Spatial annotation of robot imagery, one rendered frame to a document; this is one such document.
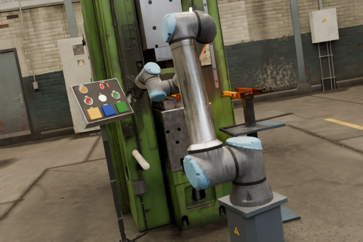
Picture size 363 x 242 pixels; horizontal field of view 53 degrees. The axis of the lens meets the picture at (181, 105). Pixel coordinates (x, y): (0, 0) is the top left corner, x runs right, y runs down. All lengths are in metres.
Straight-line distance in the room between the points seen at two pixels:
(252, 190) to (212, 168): 0.22
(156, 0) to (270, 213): 1.68
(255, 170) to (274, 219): 0.23
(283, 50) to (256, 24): 0.91
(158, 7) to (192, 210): 1.50
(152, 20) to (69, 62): 5.50
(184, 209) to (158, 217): 0.27
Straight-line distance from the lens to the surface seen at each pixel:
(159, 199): 2.91
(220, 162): 1.49
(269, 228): 1.65
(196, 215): 2.83
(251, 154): 1.54
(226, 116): 2.96
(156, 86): 2.00
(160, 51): 2.63
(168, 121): 2.59
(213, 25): 1.60
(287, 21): 9.31
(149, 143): 2.80
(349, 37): 9.99
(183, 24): 1.52
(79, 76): 7.99
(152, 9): 2.65
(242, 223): 1.62
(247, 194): 1.59
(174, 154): 2.64
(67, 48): 8.05
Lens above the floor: 1.23
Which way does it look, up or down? 7 degrees down
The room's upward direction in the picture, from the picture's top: 9 degrees counter-clockwise
